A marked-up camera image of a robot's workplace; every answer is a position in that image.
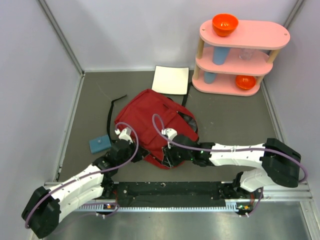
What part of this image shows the blue cup shelf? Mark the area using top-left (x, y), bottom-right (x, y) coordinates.
top-left (212, 46), bottom-right (230, 65)
top-left (203, 71), bottom-right (217, 84)

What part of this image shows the slotted cable duct rail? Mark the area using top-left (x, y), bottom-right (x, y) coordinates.
top-left (74, 198), bottom-right (253, 213)

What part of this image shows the pink three-tier shelf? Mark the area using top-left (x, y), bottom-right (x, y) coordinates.
top-left (192, 20), bottom-right (291, 97)

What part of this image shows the orange bowl bottom shelf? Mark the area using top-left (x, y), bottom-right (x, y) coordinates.
top-left (235, 75), bottom-right (257, 90)

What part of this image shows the blue snap wallet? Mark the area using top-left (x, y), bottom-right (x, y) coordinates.
top-left (89, 134), bottom-right (111, 154)

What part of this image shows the orange bowl shelf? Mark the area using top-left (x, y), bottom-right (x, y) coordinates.
top-left (212, 13), bottom-right (239, 37)
top-left (235, 75), bottom-right (257, 90)

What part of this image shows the clear glass cup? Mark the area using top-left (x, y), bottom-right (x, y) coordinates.
top-left (238, 48), bottom-right (255, 61)

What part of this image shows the red student backpack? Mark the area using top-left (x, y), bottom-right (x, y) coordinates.
top-left (114, 89), bottom-right (199, 170)

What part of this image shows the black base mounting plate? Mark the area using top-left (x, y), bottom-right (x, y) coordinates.
top-left (99, 181), bottom-right (263, 208)

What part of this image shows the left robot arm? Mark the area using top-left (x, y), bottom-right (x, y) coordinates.
top-left (21, 139), bottom-right (149, 239)

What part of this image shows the blue cup middle shelf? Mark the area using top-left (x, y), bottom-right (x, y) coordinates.
top-left (212, 46), bottom-right (230, 65)

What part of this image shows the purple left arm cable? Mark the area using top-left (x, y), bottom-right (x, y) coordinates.
top-left (24, 122), bottom-right (140, 229)

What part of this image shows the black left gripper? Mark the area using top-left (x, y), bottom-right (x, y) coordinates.
top-left (117, 138), bottom-right (150, 166)

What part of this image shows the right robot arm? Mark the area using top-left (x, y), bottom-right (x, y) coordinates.
top-left (163, 134), bottom-right (301, 198)

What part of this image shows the orange bowl top shelf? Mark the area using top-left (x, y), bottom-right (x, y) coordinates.
top-left (212, 13), bottom-right (239, 37)

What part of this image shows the blue cup bottom shelf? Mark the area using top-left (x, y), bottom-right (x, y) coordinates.
top-left (203, 71), bottom-right (217, 84)

